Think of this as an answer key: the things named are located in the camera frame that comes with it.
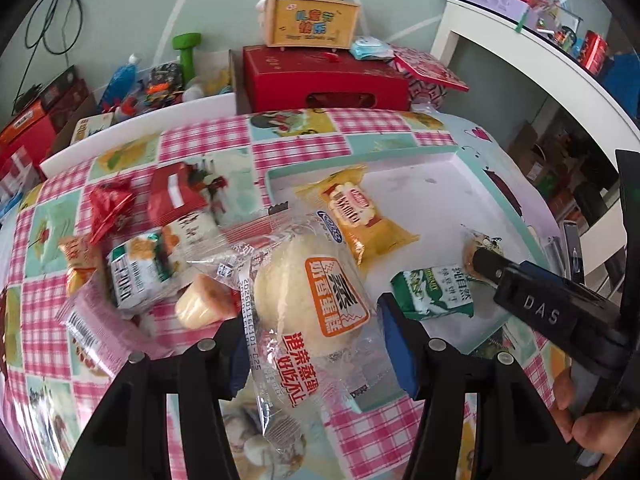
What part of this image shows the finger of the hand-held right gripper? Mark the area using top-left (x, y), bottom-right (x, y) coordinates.
top-left (517, 259), bottom-right (601, 302)
top-left (471, 246), bottom-right (510, 289)

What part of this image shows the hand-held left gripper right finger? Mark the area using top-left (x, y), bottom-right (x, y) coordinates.
top-left (376, 292), bottom-right (581, 480)

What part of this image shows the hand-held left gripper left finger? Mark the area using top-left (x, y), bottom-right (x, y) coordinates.
top-left (60, 317), bottom-right (251, 480)

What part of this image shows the small round pastry packet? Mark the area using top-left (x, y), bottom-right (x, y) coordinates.
top-left (461, 230), bottom-right (503, 288)

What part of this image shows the teal white tray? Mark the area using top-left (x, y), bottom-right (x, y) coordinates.
top-left (265, 151), bottom-right (541, 413)

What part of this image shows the clear steamed cake packet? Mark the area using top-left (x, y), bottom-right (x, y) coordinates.
top-left (187, 202), bottom-right (396, 453)

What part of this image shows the white cookie snack packet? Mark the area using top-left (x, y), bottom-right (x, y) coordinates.
top-left (162, 210), bottom-right (223, 261)

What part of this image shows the person's right hand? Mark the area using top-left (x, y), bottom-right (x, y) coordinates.
top-left (551, 367), bottom-right (640, 457)

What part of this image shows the green white snack packet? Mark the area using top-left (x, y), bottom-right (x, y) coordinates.
top-left (390, 265), bottom-right (476, 321)

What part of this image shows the yellow snack packet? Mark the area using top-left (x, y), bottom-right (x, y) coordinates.
top-left (295, 165), bottom-right (421, 266)

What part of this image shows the pink snack packet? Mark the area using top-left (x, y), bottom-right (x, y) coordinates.
top-left (55, 275), bottom-right (171, 378)

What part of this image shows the green white biscuit packet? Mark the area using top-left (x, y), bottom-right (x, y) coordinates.
top-left (106, 230), bottom-right (193, 313)

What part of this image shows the pink checkered tablecloth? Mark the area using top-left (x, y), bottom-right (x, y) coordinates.
top-left (0, 109), bottom-right (566, 480)

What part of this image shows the red rectangular snack packet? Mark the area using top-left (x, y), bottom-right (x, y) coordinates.
top-left (148, 162), bottom-right (211, 228)

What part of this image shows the orange snack packet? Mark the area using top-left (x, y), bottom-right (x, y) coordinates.
top-left (57, 234), bottom-right (106, 298)

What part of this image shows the red patterned flat box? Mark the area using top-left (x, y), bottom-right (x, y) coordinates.
top-left (392, 45), bottom-right (471, 93)

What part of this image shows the red triangular snack packet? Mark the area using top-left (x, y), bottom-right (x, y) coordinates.
top-left (89, 180), bottom-right (135, 243)

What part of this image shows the red tin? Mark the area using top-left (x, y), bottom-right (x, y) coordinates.
top-left (580, 30), bottom-right (610, 75)

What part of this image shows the white side table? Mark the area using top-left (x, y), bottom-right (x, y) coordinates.
top-left (430, 0), bottom-right (640, 281)

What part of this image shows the light blue wipes pack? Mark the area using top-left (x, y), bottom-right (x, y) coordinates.
top-left (350, 36), bottom-right (396, 61)

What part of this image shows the large red gift box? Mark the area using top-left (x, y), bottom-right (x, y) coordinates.
top-left (242, 45), bottom-right (412, 113)

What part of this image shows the white foam board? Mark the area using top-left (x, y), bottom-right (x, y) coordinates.
top-left (39, 94), bottom-right (237, 176)

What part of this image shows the yellow white flat box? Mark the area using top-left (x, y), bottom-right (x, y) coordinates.
top-left (71, 111), bottom-right (115, 145)

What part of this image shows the yellow suitcase-shaped box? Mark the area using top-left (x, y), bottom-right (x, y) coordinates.
top-left (257, 0), bottom-right (362, 51)

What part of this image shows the clear plastic box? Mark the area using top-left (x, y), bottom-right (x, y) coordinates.
top-left (0, 146), bottom-right (43, 196)

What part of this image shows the dark colourful bag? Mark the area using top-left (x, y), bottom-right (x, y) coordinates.
top-left (145, 61), bottom-right (185, 106)

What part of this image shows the blue bottle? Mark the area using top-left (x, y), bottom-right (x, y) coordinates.
top-left (100, 54), bottom-right (143, 111)

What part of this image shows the green dumbbell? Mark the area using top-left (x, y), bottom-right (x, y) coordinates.
top-left (172, 33), bottom-right (201, 88)

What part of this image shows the dark brown box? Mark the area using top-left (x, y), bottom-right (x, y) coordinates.
top-left (12, 65), bottom-right (91, 126)

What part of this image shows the black cable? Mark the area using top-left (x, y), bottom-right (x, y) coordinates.
top-left (12, 0), bottom-right (83, 106)

